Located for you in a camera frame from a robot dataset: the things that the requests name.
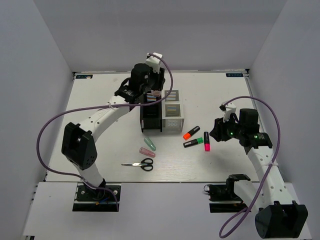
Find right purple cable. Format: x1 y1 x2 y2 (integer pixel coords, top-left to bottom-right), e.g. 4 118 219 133
218 95 281 238

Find blue corner label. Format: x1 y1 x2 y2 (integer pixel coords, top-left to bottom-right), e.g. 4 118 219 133
75 74 93 79
225 73 244 78

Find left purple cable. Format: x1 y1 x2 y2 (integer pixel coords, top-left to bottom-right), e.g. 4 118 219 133
36 54 174 211

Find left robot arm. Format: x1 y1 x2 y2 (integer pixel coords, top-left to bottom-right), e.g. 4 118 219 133
61 63 165 200

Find green highlighter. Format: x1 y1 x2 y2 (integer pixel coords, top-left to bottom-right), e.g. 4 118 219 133
183 137 204 148

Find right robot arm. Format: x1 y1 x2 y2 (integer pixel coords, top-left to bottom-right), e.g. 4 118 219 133
209 104 308 239

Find pink highlighter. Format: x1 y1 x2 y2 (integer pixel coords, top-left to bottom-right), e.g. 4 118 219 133
203 131 211 152

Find green correction tape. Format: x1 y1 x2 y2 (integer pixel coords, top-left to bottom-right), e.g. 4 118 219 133
144 137 157 151

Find black handled scissors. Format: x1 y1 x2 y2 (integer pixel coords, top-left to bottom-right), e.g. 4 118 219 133
121 158 154 172

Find pink glue stick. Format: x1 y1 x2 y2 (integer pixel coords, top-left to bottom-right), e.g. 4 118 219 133
151 90 162 98

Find orange highlighter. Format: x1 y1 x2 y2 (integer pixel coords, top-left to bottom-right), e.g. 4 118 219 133
183 126 200 140

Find pink correction tape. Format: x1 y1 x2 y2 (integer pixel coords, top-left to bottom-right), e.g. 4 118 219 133
139 147 156 158

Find purple cable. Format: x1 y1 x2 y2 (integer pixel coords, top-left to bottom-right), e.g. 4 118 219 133
218 95 281 238
36 54 174 211

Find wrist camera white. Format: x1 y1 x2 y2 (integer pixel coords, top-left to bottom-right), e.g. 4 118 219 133
219 102 237 123
145 53 161 74

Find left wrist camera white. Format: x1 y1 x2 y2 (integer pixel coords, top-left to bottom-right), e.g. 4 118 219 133
145 53 161 74

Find left blue corner label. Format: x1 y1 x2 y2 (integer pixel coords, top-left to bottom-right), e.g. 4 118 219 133
75 74 93 79

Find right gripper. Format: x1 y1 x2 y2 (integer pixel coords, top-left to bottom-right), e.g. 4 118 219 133
209 113 245 142

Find white slotted organizer box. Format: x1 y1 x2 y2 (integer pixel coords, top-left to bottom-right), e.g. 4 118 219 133
161 89 185 133

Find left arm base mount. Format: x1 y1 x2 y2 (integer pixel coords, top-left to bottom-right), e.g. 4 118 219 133
72 183 121 213

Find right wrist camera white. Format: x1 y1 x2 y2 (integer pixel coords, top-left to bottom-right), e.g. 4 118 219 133
219 102 237 123

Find right blue corner label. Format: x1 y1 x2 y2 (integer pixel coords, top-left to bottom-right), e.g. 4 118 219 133
225 73 244 78

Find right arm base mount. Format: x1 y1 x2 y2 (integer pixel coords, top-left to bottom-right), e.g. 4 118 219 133
203 184 247 213

